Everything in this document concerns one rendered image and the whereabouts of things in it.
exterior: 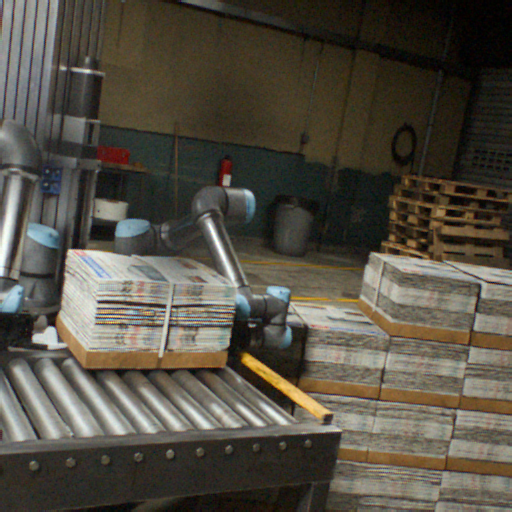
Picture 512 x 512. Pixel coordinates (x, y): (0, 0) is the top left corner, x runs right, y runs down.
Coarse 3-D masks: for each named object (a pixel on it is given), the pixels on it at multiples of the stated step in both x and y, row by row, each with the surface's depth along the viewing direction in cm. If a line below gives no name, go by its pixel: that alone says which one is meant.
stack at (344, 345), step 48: (336, 336) 242; (384, 336) 245; (384, 384) 249; (432, 384) 251; (480, 384) 253; (384, 432) 251; (432, 432) 253; (480, 432) 257; (336, 480) 253; (384, 480) 255; (432, 480) 257; (480, 480) 260
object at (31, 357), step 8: (0, 352) 176; (8, 352) 177; (16, 352) 178; (24, 352) 179; (32, 352) 180; (40, 352) 181; (48, 352) 182; (56, 352) 183; (64, 352) 184; (72, 352) 184; (232, 352) 207; (0, 360) 173; (8, 360) 174; (32, 360) 176; (56, 360) 179; (64, 360) 180; (232, 360) 204; (32, 368) 177; (232, 368) 205; (8, 376) 175; (64, 376) 181; (40, 384) 179; (16, 392) 176
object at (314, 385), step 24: (264, 384) 242; (312, 384) 244; (336, 384) 245; (480, 408) 254; (504, 408) 255; (360, 456) 252; (384, 456) 253; (408, 456) 254; (216, 504) 248; (240, 504) 249
